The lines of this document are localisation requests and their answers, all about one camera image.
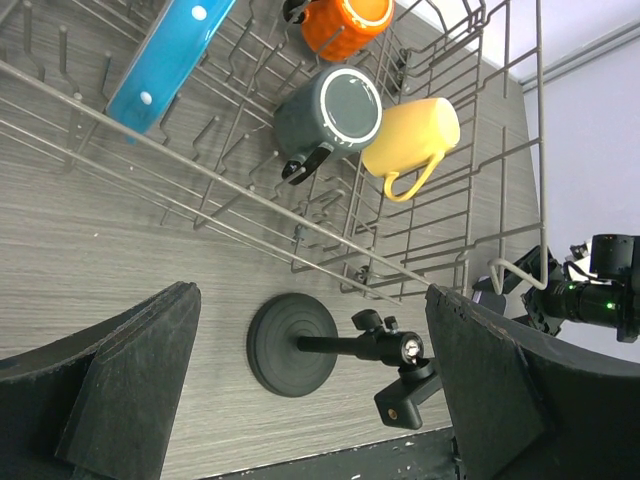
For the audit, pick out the grey wire dish rack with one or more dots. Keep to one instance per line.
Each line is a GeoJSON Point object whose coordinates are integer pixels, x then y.
{"type": "Point", "coordinates": [84, 199]}

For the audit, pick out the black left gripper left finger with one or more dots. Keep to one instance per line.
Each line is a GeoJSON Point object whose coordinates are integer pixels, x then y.
{"type": "Point", "coordinates": [100, 403]}

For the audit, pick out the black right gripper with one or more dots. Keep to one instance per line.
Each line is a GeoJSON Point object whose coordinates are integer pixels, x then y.
{"type": "Point", "coordinates": [485, 295]}

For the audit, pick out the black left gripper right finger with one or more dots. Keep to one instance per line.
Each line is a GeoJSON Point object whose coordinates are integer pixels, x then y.
{"type": "Point", "coordinates": [526, 405]}

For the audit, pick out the grey mug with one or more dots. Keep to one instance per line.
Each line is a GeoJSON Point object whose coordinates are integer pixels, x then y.
{"type": "Point", "coordinates": [337, 113]}

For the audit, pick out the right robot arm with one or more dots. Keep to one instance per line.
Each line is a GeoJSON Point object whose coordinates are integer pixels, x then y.
{"type": "Point", "coordinates": [597, 285]}

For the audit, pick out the orange mug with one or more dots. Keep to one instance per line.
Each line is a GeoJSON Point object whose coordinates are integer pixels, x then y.
{"type": "Point", "coordinates": [345, 22]}

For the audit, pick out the black phone stand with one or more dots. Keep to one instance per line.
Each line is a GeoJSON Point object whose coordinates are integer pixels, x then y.
{"type": "Point", "coordinates": [292, 346]}

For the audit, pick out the yellow mug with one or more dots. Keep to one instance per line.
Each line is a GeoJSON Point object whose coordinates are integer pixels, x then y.
{"type": "Point", "coordinates": [414, 134]}

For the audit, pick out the blue polka dot plate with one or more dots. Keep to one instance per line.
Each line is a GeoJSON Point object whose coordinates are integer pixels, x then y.
{"type": "Point", "coordinates": [164, 60]}

